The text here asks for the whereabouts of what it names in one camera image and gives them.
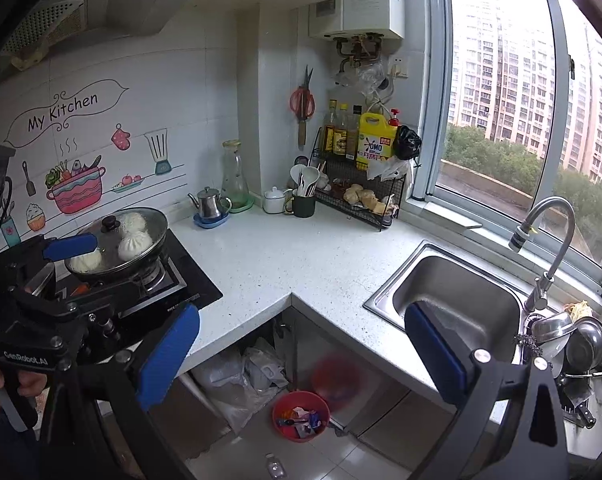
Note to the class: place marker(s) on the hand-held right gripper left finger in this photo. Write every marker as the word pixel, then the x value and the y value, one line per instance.
pixel 168 355

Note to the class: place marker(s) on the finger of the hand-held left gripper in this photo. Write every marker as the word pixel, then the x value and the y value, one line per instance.
pixel 56 312
pixel 71 247

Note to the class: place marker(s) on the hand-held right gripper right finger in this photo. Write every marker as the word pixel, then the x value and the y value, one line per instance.
pixel 433 355

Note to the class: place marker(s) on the red plastic bin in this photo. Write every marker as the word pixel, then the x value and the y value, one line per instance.
pixel 301 438

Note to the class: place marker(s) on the white steamed bun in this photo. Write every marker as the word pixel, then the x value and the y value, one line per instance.
pixel 133 247
pixel 131 222
pixel 83 260

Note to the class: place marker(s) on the black frying pan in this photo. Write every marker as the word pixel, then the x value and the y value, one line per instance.
pixel 116 272

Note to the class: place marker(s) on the black gas stove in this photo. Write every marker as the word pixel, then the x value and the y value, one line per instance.
pixel 191 290

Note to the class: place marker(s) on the steel sink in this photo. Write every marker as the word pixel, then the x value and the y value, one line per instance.
pixel 451 280

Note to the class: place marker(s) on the clear plastic bags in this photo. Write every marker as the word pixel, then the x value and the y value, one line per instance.
pixel 241 385

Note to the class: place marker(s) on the glass pan lid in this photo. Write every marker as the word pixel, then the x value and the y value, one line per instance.
pixel 153 220

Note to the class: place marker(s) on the steel wool scrubber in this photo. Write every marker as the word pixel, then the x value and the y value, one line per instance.
pixel 526 342

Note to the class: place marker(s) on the metal cabinet door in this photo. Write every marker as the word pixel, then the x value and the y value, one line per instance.
pixel 331 340

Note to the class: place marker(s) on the steel bowl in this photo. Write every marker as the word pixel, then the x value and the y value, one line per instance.
pixel 551 327
pixel 588 342

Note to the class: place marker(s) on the blue coaster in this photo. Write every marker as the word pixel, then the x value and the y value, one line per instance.
pixel 211 224

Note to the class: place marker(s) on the steel faucet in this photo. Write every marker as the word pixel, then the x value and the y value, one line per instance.
pixel 518 237

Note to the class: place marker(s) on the steel teapot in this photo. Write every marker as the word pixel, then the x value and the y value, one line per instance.
pixel 211 205

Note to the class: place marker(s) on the yellow cloth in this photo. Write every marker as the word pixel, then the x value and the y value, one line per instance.
pixel 578 308

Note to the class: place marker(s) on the clear plastic bottle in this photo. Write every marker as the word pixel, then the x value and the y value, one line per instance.
pixel 276 465

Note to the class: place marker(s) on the green coaster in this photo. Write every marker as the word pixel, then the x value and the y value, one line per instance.
pixel 246 206

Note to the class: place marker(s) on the glass carafe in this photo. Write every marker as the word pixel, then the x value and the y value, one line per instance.
pixel 235 180

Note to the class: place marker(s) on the white lidded pot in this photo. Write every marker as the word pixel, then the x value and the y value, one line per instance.
pixel 275 202

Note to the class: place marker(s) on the white plastic bag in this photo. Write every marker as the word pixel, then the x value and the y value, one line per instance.
pixel 391 170

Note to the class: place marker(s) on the garlic bulbs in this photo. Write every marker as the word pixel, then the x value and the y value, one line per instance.
pixel 323 180

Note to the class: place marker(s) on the black plastic bag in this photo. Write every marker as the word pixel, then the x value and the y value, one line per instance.
pixel 408 142

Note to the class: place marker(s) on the yellow detergent bottle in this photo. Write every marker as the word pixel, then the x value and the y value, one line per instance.
pixel 376 145

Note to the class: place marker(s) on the dark sauce bottle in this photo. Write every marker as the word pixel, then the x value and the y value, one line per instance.
pixel 353 137
pixel 341 137
pixel 330 132

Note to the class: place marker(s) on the window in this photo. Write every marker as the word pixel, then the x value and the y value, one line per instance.
pixel 436 110

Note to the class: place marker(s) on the range hood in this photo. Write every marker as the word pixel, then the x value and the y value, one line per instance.
pixel 106 5

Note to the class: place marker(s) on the brass water pipes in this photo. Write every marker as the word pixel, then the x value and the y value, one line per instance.
pixel 353 52

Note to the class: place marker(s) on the kitchen wall sticker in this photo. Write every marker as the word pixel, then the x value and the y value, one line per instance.
pixel 76 192

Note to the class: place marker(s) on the white wall socket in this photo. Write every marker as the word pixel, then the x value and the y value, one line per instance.
pixel 399 67

